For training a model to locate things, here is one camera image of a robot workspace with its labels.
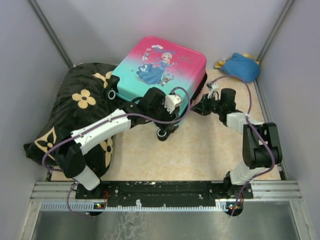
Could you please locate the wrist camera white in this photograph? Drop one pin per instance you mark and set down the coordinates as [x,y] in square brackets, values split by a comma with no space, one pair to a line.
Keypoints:
[212,87]
[172,101]

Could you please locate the teal hard-shell suitcase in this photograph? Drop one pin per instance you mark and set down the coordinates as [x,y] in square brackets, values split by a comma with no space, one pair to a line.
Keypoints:
[158,63]

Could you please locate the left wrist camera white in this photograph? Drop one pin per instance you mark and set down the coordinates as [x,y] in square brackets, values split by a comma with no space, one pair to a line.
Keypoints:
[172,101]

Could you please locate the blue folded cloth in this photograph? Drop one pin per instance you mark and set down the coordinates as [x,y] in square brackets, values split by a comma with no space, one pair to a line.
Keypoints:
[242,67]

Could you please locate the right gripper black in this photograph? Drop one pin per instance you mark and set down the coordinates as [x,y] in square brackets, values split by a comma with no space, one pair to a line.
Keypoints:
[201,107]

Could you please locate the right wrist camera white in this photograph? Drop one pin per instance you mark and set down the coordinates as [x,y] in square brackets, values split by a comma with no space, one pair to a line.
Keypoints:
[212,87]

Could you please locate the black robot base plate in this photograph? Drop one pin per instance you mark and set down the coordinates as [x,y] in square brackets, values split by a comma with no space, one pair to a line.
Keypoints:
[160,193]

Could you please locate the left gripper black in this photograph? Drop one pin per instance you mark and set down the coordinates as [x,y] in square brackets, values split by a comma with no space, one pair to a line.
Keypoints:
[165,128]

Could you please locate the aluminium rail frame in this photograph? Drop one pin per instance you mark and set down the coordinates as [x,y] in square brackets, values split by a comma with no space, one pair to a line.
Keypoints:
[61,196]

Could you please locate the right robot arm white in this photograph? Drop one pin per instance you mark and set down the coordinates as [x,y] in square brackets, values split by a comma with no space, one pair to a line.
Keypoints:
[261,146]

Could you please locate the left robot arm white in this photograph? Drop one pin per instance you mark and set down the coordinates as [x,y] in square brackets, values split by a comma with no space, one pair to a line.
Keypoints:
[70,152]

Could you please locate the yellow white patterned cloth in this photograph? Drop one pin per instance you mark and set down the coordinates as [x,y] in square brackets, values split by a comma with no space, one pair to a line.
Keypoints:
[221,63]

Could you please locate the black blanket yellow flowers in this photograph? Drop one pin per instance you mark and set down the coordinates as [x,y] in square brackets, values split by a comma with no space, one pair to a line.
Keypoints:
[80,101]

